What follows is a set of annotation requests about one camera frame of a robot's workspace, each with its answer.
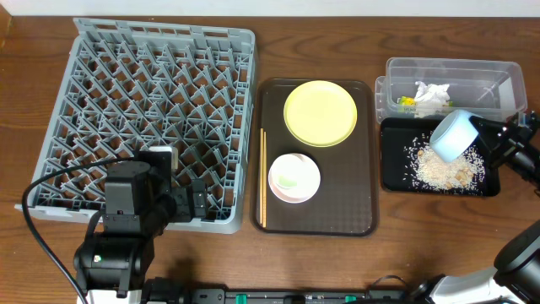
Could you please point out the wooden chopstick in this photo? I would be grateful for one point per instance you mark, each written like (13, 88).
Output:
(264, 179)
(261, 154)

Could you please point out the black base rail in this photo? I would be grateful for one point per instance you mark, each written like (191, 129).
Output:
(162, 290)

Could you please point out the yellow round plate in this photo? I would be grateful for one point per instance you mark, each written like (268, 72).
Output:
(320, 113)

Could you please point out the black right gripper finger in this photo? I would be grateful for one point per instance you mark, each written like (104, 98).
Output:
(496, 157)
(488, 131)

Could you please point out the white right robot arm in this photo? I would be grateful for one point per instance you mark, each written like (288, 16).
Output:
(514, 278)

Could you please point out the spilled rice food waste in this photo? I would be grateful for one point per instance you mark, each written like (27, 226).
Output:
(425, 170)

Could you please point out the crumpled white napkin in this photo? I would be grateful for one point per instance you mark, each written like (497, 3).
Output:
(429, 98)

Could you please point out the dark brown serving tray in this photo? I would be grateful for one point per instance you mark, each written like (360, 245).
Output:
(347, 201)

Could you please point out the grey plastic dishwasher rack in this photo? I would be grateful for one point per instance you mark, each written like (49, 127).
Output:
(130, 86)

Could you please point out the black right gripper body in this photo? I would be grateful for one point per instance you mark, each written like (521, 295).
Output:
(522, 154)

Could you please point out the yellow green wrapper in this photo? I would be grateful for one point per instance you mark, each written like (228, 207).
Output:
(406, 105)

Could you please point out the wooden chopstick left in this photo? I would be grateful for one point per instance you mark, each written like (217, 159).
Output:
(261, 154)

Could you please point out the black waste tray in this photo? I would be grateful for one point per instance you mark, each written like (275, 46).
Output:
(398, 132)

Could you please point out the light blue bowl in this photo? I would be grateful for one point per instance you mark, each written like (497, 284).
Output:
(453, 135)

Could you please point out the wooden chopstick right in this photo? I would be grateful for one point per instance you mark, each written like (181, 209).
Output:
(264, 179)

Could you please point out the clear plastic waste bin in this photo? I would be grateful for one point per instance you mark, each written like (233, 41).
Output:
(491, 89)

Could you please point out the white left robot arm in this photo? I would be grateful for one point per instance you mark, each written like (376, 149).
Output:
(140, 201)

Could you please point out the pink white bowl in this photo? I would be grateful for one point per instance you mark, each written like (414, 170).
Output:
(294, 178)

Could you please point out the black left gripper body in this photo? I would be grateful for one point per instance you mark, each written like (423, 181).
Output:
(197, 198)

